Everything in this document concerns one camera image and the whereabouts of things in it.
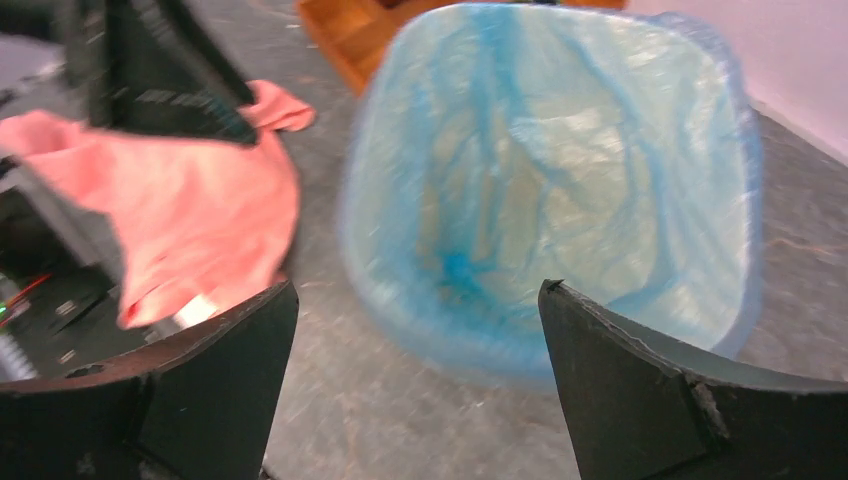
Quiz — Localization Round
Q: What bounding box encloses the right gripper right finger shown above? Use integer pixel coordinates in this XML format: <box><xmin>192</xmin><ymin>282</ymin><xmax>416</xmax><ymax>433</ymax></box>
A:
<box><xmin>538</xmin><ymin>280</ymin><xmax>847</xmax><ymax>479</ymax></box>

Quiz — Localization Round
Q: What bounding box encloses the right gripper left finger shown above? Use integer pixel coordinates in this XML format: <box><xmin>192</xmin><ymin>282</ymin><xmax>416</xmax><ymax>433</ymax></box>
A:
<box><xmin>1</xmin><ymin>283</ymin><xmax>299</xmax><ymax>479</ymax></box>

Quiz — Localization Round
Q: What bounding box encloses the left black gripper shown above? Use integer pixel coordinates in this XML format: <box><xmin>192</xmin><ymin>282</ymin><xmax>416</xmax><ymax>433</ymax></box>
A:
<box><xmin>56</xmin><ymin>1</ymin><xmax>258</xmax><ymax>146</ymax></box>

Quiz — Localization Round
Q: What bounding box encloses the blue plastic trash bag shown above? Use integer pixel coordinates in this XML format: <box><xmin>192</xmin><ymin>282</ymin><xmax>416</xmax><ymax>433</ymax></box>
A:
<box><xmin>339</xmin><ymin>3</ymin><xmax>763</xmax><ymax>391</ymax></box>

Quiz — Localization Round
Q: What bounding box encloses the pink cloth shirt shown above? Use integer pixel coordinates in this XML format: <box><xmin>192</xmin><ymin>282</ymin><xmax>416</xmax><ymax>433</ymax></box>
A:
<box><xmin>1</xmin><ymin>80</ymin><xmax>316</xmax><ymax>329</ymax></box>

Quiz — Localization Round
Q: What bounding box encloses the orange wooden divided tray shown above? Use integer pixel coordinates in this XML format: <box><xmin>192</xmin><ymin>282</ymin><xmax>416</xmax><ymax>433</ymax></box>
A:
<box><xmin>299</xmin><ymin>1</ymin><xmax>651</xmax><ymax>120</ymax></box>

